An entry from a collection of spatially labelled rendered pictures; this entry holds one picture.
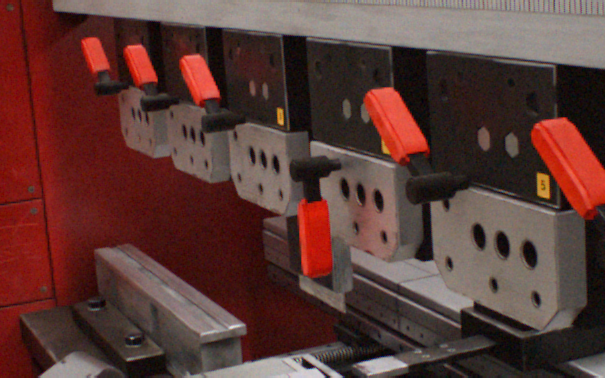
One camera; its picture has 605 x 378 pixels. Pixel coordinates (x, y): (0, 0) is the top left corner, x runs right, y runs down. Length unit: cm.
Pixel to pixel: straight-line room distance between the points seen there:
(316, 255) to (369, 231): 5
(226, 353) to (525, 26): 85
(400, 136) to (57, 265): 122
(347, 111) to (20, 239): 107
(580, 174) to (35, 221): 140
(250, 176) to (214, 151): 11
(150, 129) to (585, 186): 90
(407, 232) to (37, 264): 113
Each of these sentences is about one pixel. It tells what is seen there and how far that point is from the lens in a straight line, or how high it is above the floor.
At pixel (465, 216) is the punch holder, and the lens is 82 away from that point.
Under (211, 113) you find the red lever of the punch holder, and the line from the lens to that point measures 116.
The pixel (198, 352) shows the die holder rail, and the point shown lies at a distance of 150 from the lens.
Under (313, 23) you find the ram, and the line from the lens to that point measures 100.
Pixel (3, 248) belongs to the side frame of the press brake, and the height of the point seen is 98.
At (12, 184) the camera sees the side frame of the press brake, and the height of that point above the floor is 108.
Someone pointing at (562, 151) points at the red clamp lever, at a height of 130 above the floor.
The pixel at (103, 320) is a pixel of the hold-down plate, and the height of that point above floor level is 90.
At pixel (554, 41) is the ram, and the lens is 72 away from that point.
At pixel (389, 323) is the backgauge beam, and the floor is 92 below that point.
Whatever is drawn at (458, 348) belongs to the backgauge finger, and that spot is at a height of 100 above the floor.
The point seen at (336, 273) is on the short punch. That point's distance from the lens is 112.
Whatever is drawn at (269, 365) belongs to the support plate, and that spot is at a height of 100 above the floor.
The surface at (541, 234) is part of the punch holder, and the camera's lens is 74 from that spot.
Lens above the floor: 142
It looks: 12 degrees down
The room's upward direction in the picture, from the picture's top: 4 degrees counter-clockwise
